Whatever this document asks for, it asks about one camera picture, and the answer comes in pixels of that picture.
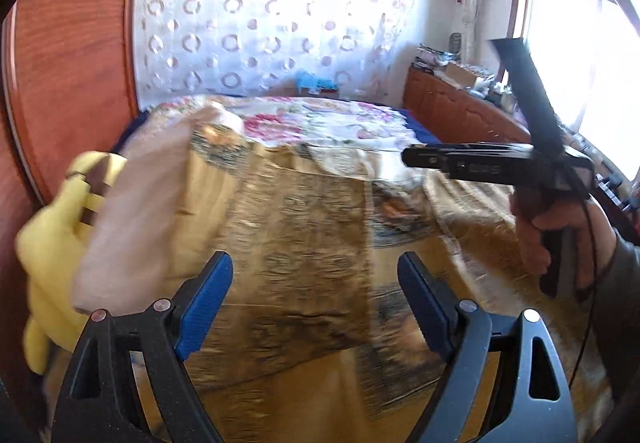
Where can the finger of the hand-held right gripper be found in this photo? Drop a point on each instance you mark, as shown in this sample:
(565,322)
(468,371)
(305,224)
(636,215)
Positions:
(450,158)

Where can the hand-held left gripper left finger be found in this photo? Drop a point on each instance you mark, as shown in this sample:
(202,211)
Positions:
(205,308)

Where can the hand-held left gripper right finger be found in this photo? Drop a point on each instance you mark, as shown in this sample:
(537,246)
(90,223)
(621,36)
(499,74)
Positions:
(425,303)

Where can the golden patterned cloth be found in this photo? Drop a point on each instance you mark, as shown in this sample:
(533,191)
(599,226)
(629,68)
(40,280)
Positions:
(310,233)

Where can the person's right hand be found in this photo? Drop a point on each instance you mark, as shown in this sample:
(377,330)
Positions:
(555,218)

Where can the navy blue blanket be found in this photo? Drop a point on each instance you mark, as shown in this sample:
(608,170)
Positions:
(417,125)

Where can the wooden cabinet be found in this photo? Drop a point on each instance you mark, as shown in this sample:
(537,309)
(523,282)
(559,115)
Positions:
(450,108)

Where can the wooden framed window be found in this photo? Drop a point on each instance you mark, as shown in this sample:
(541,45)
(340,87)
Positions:
(575,48)

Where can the cardboard tray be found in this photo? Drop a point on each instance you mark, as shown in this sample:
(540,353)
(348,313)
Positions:
(457,72)

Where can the grey oval object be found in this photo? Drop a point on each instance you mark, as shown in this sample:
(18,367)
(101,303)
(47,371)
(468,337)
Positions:
(455,43)

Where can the pale pink cloth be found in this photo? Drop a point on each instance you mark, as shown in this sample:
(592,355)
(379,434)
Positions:
(150,223)

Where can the floral quilt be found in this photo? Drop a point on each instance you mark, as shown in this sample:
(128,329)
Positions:
(300,123)

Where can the blue plastic bag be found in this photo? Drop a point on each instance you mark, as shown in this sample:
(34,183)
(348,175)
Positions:
(312,82)

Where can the yellow plush toy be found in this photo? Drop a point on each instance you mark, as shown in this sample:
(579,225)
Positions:
(50,248)

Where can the white circle-print curtain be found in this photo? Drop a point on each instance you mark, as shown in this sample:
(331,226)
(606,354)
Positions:
(250,13)

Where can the reddish wooden wardrobe panel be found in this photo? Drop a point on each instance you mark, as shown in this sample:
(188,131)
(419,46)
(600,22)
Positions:
(65,48)

